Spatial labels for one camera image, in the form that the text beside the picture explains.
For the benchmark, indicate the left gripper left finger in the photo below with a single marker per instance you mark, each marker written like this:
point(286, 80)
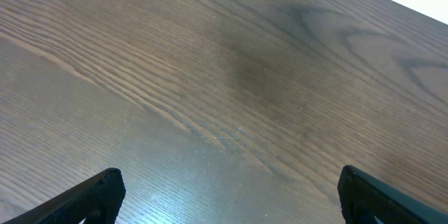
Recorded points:
point(97, 200)

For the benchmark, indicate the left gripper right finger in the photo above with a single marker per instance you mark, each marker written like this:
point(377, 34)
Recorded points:
point(366, 199)

